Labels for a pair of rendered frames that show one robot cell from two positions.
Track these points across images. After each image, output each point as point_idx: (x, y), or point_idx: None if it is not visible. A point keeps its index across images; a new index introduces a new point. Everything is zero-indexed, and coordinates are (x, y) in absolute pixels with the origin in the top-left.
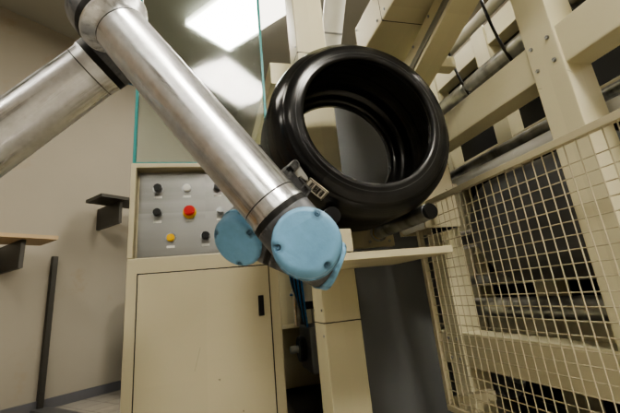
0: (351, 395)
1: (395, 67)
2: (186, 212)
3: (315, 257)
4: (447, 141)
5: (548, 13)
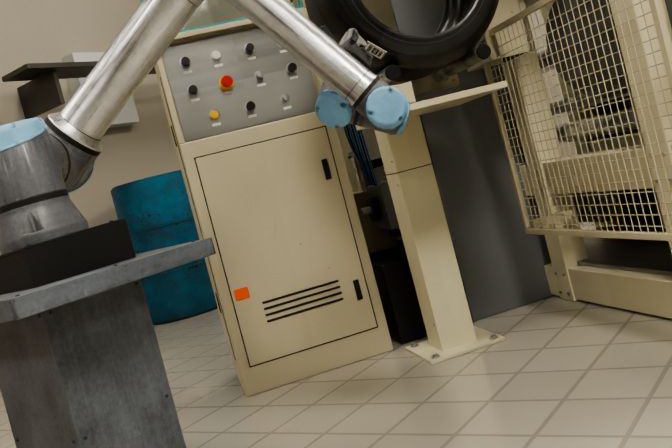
0: (431, 232)
1: None
2: (225, 84)
3: (393, 115)
4: None
5: None
